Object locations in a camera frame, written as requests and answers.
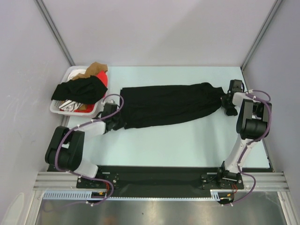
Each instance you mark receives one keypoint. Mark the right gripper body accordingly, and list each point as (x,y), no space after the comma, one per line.
(226,103)

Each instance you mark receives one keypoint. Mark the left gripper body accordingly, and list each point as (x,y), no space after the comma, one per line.
(118,123)

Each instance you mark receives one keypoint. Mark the black tank top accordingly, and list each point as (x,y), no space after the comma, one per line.
(168,104)

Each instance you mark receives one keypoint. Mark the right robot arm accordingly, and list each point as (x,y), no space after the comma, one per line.
(253,108)

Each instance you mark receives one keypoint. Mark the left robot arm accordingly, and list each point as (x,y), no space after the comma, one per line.
(65,151)

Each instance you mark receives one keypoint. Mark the white laundry basket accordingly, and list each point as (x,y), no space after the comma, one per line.
(54,106)

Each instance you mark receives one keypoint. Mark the striped black white garment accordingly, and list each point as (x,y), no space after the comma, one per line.
(70,106)

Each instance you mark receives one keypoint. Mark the brown garment in basket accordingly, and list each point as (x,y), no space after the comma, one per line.
(93,70)

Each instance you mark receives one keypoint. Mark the white garment in basket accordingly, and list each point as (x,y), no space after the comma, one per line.
(76,74)

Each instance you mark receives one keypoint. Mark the aluminium extrusion rail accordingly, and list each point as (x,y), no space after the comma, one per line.
(265,181)

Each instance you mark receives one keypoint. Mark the slotted cable duct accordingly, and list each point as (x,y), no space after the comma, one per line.
(207,195)

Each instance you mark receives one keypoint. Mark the right aluminium frame post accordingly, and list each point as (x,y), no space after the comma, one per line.
(263,30)

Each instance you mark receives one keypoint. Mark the aluminium frame post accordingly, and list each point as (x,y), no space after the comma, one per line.
(54,30)
(263,30)

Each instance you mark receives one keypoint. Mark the left aluminium frame post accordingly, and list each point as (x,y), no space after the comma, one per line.
(54,30)

